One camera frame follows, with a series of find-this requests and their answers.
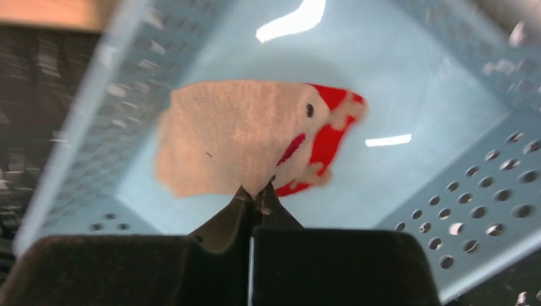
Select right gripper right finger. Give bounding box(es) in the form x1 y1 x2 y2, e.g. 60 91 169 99
253 182 303 228

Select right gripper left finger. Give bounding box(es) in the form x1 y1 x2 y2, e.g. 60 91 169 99
188 186 253 254

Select beige sock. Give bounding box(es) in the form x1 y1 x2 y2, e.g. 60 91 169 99
154 80 367 198

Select light blue plastic basket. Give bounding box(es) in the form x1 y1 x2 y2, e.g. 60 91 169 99
13 1 540 302

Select wooden clothes rack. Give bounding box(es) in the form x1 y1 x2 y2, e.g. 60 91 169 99
1 0 117 33

